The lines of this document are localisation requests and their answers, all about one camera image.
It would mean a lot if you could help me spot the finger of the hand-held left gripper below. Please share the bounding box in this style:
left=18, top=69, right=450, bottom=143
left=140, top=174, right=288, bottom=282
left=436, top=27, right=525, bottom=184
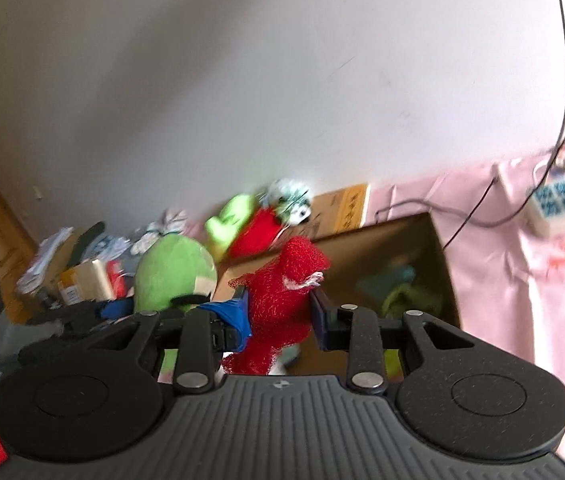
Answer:
left=99, top=298, right=135, bottom=322

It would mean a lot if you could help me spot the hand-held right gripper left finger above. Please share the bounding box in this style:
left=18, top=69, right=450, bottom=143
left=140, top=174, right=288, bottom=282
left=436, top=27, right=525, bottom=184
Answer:
left=87, top=290, right=254, bottom=395

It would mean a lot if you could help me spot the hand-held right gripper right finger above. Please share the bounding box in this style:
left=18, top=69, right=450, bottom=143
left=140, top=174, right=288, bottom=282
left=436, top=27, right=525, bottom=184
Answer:
left=309, top=290, right=476, bottom=394

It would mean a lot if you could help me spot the red fuzzy plush toy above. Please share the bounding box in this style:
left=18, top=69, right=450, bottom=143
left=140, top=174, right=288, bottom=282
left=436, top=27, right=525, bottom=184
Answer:
left=221, top=236, right=333, bottom=377

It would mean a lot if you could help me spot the large green plush toy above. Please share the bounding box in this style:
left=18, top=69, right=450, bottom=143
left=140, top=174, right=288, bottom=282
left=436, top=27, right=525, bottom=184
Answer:
left=133, top=235, right=219, bottom=312

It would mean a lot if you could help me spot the brown cardboard box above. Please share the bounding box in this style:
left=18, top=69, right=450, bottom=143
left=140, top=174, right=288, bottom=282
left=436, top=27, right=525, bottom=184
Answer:
left=212, top=212, right=463, bottom=377

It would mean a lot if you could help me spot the dark green soft cloth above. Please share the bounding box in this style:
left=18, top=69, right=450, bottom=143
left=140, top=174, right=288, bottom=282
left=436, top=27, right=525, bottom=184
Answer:
left=381, top=284, right=444, bottom=319

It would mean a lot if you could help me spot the yellow cardboard packet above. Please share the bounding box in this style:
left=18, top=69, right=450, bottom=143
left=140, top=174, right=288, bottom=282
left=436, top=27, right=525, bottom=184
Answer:
left=56, top=258, right=114, bottom=307

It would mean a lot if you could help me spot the pile of white plastic bags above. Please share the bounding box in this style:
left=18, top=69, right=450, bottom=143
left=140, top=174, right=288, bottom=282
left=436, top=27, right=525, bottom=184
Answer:
left=15, top=226, right=76, bottom=294

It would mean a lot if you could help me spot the teal plush toy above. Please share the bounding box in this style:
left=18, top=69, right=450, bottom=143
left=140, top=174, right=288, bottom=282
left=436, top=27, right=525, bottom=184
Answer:
left=356, top=264, right=417, bottom=302

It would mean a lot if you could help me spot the black curved object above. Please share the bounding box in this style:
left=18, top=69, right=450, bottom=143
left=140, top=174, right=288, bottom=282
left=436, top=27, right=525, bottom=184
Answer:
left=74, top=221, right=106, bottom=262

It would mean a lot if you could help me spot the neon green plush toy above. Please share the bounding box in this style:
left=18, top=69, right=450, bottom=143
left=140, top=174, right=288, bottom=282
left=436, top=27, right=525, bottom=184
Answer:
left=205, top=193, right=259, bottom=262

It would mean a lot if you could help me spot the flat cardboard box yellow label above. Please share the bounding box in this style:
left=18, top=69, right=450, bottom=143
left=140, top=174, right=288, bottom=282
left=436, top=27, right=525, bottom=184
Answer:
left=309, top=183, right=371, bottom=239

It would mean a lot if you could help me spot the white panda plush toy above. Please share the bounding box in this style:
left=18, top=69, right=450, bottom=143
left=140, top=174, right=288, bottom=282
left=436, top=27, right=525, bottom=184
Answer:
left=264, top=178, right=314, bottom=227

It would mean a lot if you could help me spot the pink bed sheet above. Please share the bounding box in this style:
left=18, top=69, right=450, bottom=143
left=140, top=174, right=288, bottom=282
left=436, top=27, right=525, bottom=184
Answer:
left=372, top=144, right=565, bottom=476

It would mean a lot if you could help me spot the white power strip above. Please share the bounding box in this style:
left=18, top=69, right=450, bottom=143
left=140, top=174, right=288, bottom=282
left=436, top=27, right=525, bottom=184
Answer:
left=525, top=174, right=565, bottom=239

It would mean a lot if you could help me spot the thin black cable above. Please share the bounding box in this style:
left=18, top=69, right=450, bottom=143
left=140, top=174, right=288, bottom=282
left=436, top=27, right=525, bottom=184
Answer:
left=373, top=125, right=565, bottom=252

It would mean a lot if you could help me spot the grey hanging cable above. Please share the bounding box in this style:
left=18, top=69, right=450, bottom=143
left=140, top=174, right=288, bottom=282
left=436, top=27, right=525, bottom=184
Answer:
left=549, top=0, right=565, bottom=153

